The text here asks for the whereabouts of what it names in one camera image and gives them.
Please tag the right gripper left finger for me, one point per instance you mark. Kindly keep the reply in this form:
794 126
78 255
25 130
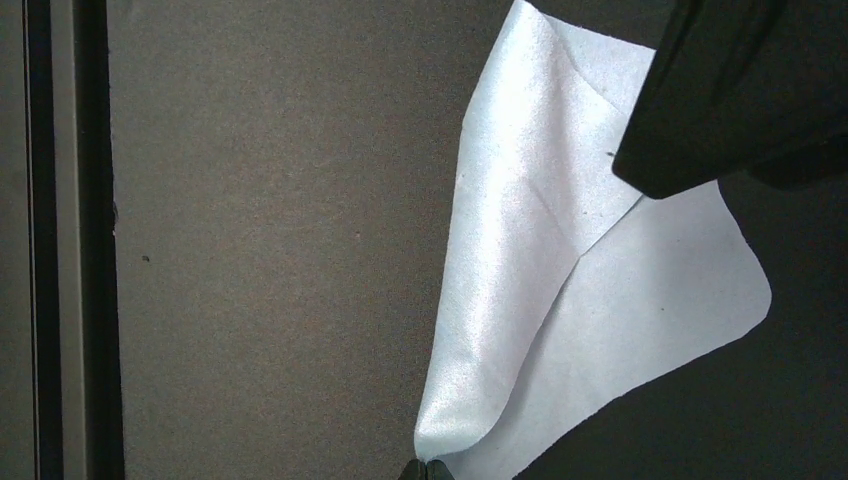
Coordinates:
414 470

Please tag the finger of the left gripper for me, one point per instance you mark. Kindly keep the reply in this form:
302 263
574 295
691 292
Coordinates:
754 86

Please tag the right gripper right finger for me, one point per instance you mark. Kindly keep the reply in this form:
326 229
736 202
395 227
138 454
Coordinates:
438 470

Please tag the light blue cleaning cloth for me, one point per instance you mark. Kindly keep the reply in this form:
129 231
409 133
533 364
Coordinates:
564 288

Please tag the black aluminium frame rail front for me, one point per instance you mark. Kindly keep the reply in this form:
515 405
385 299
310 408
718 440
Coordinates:
75 346

